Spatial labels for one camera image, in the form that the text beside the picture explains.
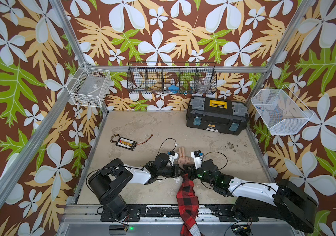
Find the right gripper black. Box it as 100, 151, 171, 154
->
181, 164, 215, 187

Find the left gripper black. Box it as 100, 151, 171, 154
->
157, 164, 185, 177

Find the black wrist watch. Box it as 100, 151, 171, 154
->
180, 166, 192, 176

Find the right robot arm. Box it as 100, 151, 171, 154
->
183, 160, 318, 234

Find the red plaid sleeve forearm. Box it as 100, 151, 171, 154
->
176, 175, 202, 236

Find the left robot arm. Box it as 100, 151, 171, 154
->
85, 151, 181, 222

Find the black battery charger box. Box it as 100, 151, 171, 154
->
115, 137, 138, 151

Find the black toolbox yellow label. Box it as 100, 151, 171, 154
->
186, 96, 249, 135

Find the white mesh basket right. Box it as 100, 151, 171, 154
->
251, 86, 314, 135

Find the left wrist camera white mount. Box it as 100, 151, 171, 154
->
167, 150, 179, 166

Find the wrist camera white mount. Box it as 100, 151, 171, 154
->
191, 150, 204, 170
167, 150, 179, 166

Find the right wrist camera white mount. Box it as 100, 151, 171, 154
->
191, 150, 204, 170

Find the red cable on table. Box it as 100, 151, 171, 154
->
137, 134, 154, 145

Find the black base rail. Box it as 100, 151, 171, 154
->
99, 204, 260, 222

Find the black wire basket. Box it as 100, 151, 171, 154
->
126, 61, 217, 94

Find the white wire basket left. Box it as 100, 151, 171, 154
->
67, 63, 112, 108

